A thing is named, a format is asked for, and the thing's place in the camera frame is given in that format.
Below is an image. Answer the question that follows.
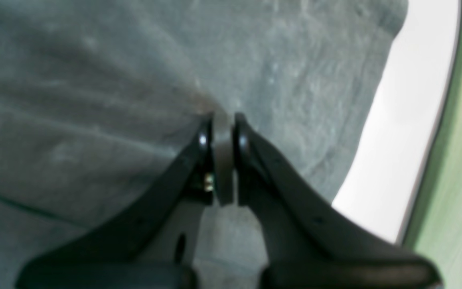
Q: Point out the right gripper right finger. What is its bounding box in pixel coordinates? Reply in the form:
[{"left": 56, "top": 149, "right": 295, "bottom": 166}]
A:
[{"left": 233, "top": 113, "right": 442, "bottom": 289}]

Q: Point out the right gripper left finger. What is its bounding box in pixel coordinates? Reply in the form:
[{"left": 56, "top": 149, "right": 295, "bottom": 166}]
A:
[{"left": 15, "top": 116, "right": 213, "bottom": 289}]

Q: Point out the dark grey t-shirt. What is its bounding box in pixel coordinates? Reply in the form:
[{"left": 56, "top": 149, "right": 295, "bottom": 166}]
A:
[{"left": 0, "top": 0, "right": 409, "bottom": 289}]

